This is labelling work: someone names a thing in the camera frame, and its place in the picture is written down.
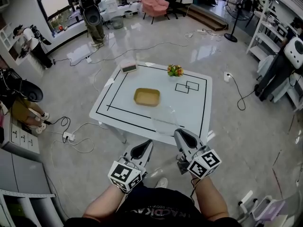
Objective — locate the wooden step platform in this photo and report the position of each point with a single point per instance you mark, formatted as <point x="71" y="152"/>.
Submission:
<point x="208" y="18"/>

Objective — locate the white drawer unit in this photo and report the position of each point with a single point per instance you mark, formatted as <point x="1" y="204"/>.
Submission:
<point x="21" y="138"/>

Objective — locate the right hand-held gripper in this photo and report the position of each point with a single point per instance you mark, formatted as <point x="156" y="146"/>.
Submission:
<point x="203" y="164"/>

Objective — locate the black standing fan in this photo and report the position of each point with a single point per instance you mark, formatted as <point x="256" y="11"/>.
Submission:
<point x="230" y="37"/>

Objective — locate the person's right forearm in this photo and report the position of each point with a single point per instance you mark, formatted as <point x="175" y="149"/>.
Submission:
<point x="213" y="197"/>

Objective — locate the white power strip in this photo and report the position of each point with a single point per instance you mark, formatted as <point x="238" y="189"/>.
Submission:
<point x="69" y="136"/>
<point x="88" y="59"/>
<point x="228" y="76"/>
<point x="200" y="30"/>

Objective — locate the person's black t-shirt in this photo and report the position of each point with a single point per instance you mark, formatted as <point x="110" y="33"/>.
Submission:
<point x="154" y="207"/>

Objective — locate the white metal rack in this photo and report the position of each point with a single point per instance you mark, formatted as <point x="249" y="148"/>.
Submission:
<point x="272" y="209"/>

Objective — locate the black framed window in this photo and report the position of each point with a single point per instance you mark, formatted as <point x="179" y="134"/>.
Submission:
<point x="54" y="6"/>

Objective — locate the person's white shoe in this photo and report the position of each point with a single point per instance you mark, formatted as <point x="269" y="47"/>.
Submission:
<point x="162" y="183"/>

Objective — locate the pink digital clock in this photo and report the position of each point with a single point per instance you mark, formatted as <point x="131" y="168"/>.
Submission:
<point x="129" y="67"/>

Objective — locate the small white bucket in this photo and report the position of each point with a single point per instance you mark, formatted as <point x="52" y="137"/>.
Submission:
<point x="128" y="14"/>

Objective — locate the pink armchair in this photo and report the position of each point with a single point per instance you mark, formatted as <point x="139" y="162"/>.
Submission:
<point x="154" y="3"/>

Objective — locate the potted orange yellow flowers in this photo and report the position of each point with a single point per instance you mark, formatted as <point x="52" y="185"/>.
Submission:
<point x="175" y="70"/>

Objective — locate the grey waste bin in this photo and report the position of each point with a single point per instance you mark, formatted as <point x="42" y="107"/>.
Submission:
<point x="117" y="22"/>

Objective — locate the white shelf rack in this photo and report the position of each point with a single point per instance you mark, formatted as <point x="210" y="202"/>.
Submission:
<point x="267" y="44"/>

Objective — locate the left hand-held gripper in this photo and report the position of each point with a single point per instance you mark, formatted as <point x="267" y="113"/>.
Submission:
<point x="123" y="174"/>

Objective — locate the grey cabinet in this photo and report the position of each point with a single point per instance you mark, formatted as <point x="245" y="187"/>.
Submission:
<point x="23" y="174"/>

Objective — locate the yellow shallow tray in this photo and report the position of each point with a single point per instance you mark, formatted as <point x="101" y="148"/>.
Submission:
<point x="146" y="97"/>

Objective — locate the person's left forearm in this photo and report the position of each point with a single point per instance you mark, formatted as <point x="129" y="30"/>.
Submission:
<point x="104" y="202"/>

